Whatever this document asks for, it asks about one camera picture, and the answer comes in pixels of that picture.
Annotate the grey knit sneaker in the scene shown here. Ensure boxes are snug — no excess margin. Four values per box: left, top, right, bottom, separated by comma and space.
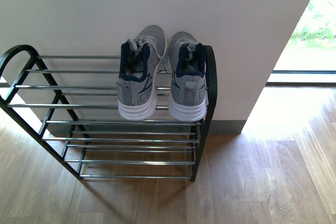
117, 25, 168, 121
168, 31, 207, 122

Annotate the black metal shoe rack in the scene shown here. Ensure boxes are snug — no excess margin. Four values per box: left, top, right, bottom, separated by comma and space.
1, 45, 217, 180

